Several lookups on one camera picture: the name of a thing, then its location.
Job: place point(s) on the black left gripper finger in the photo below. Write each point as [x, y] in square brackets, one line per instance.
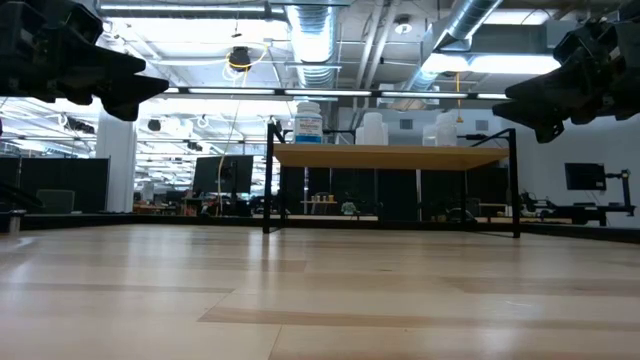
[130, 95]
[110, 62]

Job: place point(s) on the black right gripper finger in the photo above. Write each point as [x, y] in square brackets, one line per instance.
[545, 87]
[545, 120]

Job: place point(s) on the white labelled medicine bottle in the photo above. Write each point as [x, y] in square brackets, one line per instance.
[307, 125]

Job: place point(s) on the black monitor on arm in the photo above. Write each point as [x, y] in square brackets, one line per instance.
[585, 176]

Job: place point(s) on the wooden shelf with black legs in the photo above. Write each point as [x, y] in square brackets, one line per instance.
[390, 157]

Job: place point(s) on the bright ceiling light panel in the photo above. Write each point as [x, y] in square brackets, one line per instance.
[500, 64]

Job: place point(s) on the white pillar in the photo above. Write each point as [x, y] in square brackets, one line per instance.
[117, 160]

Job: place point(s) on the black equipment bench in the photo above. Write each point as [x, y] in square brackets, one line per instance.
[575, 210]

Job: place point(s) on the black partition panel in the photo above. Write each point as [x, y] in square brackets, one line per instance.
[60, 182]

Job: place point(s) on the grey office chair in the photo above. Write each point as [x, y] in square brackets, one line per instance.
[52, 201]

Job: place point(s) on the slanted silver ventilation duct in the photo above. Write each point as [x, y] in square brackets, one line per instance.
[470, 17]

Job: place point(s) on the black ceiling camera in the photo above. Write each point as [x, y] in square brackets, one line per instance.
[240, 57]

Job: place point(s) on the black metal table frame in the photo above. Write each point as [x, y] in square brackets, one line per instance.
[100, 220]

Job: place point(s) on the grey metal post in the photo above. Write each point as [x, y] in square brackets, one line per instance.
[15, 222]

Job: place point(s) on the straight silver ventilation duct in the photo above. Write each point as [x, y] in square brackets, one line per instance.
[315, 40]

